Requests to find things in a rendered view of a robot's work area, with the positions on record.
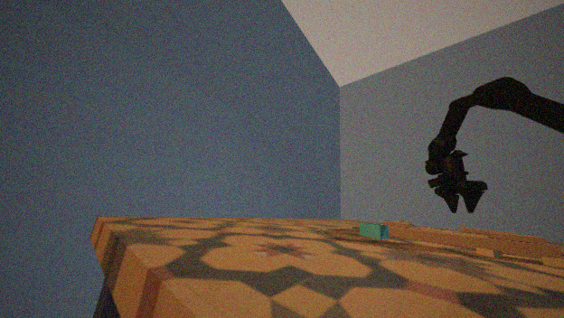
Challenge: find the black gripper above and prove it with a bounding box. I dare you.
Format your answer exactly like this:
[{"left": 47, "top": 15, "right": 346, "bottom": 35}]
[{"left": 434, "top": 168, "right": 487, "bottom": 213}]

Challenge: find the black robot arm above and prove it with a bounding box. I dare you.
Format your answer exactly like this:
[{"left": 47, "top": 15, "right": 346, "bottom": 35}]
[{"left": 425, "top": 77, "right": 564, "bottom": 189}]

